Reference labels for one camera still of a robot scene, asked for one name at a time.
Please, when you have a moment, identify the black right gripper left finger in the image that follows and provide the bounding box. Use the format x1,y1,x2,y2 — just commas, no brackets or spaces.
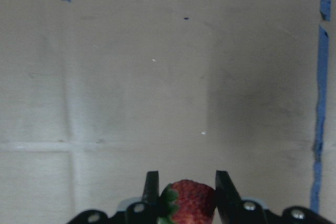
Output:
68,171,159,223

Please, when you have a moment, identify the red strawberry green top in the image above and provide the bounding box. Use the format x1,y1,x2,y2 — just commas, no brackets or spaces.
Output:
158,179,216,224

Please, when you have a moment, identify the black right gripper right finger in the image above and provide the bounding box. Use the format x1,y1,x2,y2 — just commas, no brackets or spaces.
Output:
215,170,332,224

